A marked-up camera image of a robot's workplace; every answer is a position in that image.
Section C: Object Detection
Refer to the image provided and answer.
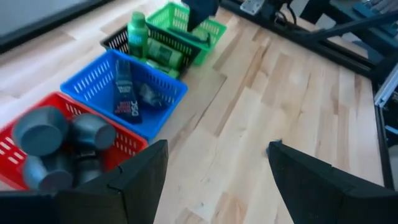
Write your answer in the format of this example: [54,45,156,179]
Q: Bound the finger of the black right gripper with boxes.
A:
[181,0,220,32]

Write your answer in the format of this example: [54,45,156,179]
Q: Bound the black keyboard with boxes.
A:
[353,0,398,19]

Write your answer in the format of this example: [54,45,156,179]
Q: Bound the dark blue travel tube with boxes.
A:
[112,58,143,124]

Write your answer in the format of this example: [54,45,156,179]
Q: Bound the green travel bottle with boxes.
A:
[141,58,181,79]
[146,37,184,70]
[126,11,149,59]

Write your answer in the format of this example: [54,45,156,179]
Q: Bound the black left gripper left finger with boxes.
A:
[0,139,169,224]

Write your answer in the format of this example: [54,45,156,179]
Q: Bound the green plastic basket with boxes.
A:
[146,1,228,66]

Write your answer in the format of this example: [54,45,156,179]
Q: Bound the silver metal bracket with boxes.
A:
[241,0,265,16]

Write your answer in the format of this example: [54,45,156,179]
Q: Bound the red plastic basket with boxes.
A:
[0,91,149,190]

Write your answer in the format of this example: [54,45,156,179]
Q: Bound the silver aluminium rail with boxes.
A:
[374,65,398,108]

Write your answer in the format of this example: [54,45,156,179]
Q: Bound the grey packet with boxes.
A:
[135,80,170,110]

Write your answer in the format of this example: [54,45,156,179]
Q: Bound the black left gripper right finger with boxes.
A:
[267,140,398,224]

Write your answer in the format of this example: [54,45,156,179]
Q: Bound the blue plastic basket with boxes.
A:
[60,49,188,141]

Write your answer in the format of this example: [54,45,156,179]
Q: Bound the black plastic basket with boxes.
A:
[99,22,202,78]

